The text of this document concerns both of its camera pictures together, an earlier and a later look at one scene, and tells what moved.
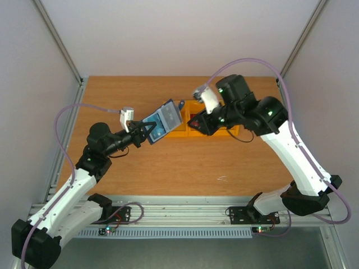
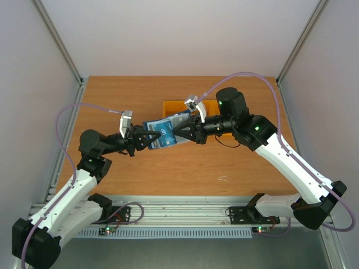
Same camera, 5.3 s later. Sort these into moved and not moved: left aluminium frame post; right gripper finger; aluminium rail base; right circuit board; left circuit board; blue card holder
Moved: right gripper finger; blue card holder
Not moved: right circuit board; left aluminium frame post; left circuit board; aluminium rail base
